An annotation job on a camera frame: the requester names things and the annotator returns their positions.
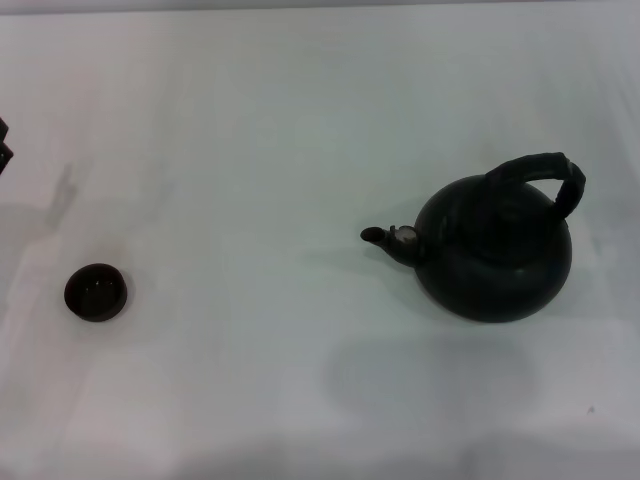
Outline dark green round teapot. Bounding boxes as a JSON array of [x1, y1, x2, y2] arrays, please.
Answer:
[[359, 152, 587, 324]]

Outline small dark brown teacup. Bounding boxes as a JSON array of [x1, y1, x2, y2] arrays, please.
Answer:
[[63, 262, 129, 324]]

